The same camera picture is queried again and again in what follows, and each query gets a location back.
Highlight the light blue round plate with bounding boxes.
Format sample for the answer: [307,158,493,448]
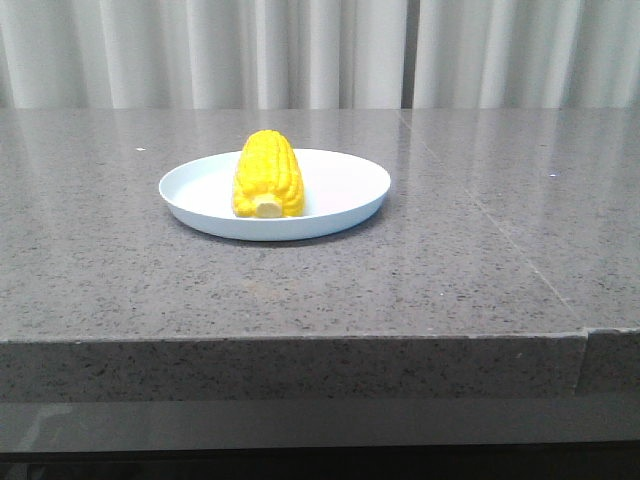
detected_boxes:
[159,149,391,241]

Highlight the yellow corn cob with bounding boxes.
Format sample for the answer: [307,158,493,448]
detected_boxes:
[232,130,305,219]

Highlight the white pleated curtain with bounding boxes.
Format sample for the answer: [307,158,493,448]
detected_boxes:
[1,1,639,109]

